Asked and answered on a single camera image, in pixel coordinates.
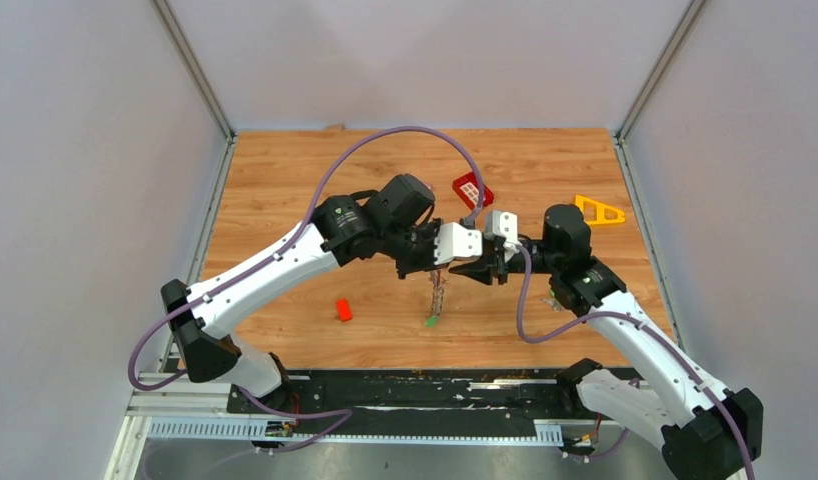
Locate yellow triangular brick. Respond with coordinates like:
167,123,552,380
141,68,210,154
574,194,626,226

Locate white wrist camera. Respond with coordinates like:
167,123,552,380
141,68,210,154
483,210,521,261
433,222,483,265

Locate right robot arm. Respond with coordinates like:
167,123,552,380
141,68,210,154
433,204,763,479

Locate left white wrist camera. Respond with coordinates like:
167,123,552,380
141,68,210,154
433,222,483,265

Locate red window brick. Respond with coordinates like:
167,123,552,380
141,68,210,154
452,172,495,210

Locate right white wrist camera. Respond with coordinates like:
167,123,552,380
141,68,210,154
483,210,521,261

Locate white slotted cable duct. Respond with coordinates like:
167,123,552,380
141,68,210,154
147,417,565,448

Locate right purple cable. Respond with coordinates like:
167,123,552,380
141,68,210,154
514,243,756,480

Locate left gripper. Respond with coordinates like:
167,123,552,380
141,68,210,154
381,219,455,282

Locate red rectangular block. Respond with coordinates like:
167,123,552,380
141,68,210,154
335,298,353,322

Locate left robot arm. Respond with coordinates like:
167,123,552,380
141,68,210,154
161,174,442,413

